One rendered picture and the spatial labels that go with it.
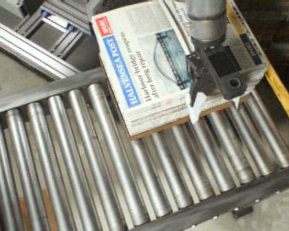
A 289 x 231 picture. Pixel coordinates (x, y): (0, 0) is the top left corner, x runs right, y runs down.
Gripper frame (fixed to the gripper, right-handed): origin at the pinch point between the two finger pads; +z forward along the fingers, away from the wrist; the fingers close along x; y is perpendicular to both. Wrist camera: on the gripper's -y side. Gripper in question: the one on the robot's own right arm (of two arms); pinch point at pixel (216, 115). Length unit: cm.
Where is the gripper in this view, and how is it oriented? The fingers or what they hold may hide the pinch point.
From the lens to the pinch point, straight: 79.3
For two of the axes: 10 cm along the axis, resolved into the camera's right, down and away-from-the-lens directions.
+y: -3.1, -5.5, 7.8
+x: -9.4, 3.2, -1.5
